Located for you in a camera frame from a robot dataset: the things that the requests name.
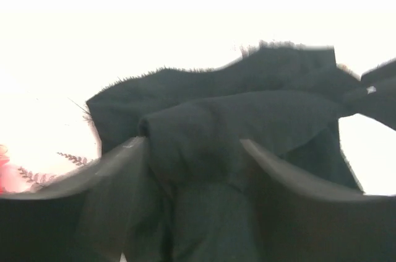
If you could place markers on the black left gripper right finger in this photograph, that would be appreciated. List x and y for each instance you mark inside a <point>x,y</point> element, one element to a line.
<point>302,217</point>

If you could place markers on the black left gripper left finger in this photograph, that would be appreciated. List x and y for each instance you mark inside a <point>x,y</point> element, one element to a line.
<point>83,216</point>

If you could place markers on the black t-shirt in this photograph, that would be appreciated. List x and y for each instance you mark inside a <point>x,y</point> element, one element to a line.
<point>192,203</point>

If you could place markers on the floral patterned table mat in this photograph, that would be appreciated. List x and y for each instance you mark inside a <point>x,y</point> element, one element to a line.
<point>57,54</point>

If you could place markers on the large red plastic tray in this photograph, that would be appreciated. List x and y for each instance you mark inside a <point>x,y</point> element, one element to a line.
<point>4,161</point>

